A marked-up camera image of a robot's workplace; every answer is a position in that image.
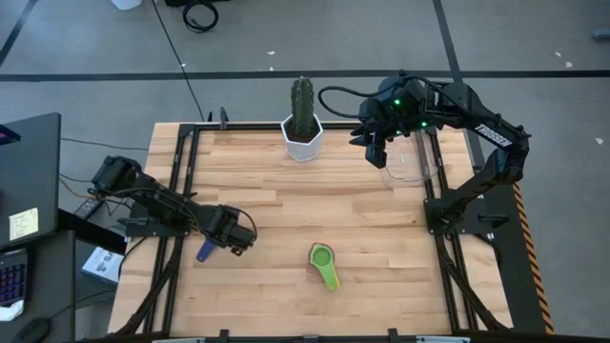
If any green cactus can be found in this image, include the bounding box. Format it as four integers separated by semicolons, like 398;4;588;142
290;74;316;139

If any long black floor cable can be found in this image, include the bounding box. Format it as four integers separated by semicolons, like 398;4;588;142
151;0;207;123

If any purple measuring cup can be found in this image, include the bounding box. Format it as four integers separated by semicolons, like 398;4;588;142
195;237;219;264

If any clear plastic basket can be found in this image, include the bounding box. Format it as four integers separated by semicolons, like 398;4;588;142
376;113;439;188

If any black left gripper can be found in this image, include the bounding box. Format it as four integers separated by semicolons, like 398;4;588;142
204;204;258;256

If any white paper booklet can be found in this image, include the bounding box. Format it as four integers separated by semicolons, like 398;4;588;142
79;246;126;286

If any yellow floor cable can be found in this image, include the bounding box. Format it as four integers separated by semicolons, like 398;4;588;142
59;176;96;200

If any coiled black cable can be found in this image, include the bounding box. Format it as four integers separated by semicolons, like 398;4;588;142
182;0;220;34

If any white tissue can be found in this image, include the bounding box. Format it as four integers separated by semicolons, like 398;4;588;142
0;299;25;322

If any black table frame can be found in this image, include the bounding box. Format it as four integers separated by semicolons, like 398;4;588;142
108;121;514;343

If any black power adapter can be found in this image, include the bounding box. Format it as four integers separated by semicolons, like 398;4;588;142
72;197;105;221

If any black keyboard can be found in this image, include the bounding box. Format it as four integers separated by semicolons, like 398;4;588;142
0;248;29;307

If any white hexagonal plant pot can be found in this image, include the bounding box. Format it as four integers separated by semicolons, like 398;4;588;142
279;113;325;163

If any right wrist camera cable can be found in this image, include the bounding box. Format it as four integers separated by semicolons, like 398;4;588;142
317;85;368;120

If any black frame clamp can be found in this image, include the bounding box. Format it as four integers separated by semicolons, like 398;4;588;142
207;106;231;131

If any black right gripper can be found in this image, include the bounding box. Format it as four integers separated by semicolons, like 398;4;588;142
349;75;437;148

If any yellow sticky note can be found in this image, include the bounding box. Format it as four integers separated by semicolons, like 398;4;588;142
8;207;40;242

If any dark grey desk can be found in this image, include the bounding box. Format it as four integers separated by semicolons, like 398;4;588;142
0;230;128;343

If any thin black floor cable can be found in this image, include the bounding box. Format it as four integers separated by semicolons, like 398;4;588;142
60;137;150;152

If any green measuring cup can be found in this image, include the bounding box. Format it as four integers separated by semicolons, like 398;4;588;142
308;242;342;293

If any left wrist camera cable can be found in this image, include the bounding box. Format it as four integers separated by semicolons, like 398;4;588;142
232;206;259;239

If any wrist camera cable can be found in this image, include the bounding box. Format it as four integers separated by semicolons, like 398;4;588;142
232;206;259;239
317;85;368;120

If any black computer mouse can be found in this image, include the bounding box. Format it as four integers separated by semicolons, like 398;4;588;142
11;317;52;343

